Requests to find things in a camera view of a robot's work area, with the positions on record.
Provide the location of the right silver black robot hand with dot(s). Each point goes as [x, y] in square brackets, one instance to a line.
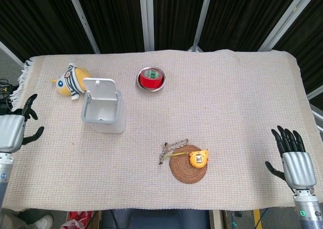
[297, 168]

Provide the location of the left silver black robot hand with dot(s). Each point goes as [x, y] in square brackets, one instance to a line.
[10, 130]

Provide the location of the white lidded bin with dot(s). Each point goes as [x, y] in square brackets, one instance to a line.
[104, 108]

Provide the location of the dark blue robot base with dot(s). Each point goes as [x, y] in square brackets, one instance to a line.
[156, 219]

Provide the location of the right blue grey robot arm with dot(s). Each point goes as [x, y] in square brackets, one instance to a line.
[308, 208]

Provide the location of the yellow striped plush toy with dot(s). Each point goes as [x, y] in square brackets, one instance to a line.
[69, 81]

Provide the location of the white sneaker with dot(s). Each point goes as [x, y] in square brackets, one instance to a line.
[45, 222]

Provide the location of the yellow tape measure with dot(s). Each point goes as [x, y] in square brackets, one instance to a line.
[198, 159]

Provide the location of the round woven brown coaster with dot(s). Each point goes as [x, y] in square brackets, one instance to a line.
[188, 164]

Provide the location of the beige woven tablecloth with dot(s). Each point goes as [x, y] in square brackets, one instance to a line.
[202, 113]

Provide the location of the red white plastic bag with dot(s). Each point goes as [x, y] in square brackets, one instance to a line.
[77, 220]

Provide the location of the red tape roll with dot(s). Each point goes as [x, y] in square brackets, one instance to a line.
[151, 80]

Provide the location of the round steel bowl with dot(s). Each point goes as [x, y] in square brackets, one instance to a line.
[151, 78]

